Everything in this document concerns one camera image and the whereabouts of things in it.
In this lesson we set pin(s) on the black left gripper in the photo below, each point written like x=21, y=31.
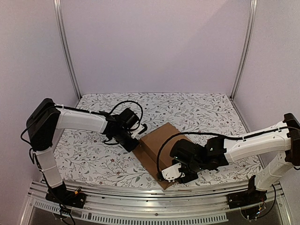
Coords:
x=131, y=147

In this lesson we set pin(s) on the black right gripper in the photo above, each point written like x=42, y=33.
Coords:
x=187, y=177

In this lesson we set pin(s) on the brown cardboard box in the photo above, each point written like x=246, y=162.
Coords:
x=150, y=144

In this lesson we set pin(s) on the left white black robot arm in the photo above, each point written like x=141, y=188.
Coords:
x=119, y=129

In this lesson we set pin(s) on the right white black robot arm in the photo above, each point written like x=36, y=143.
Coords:
x=284, y=138

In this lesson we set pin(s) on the white floral table cloth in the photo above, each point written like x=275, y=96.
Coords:
x=82, y=156

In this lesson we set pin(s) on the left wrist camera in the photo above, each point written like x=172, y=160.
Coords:
x=142, y=128

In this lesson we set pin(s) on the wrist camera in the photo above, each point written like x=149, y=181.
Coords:
x=171, y=174
x=142, y=128

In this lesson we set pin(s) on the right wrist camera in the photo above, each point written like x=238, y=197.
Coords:
x=171, y=174

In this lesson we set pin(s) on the aluminium front rail frame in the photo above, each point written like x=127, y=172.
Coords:
x=111, y=205

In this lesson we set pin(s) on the left aluminium corner post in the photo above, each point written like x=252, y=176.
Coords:
x=65, y=48

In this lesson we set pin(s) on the aluminium corner post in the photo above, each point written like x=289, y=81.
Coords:
x=65, y=48
x=245, y=49

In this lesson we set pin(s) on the right aluminium corner post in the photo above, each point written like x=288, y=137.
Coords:
x=245, y=49

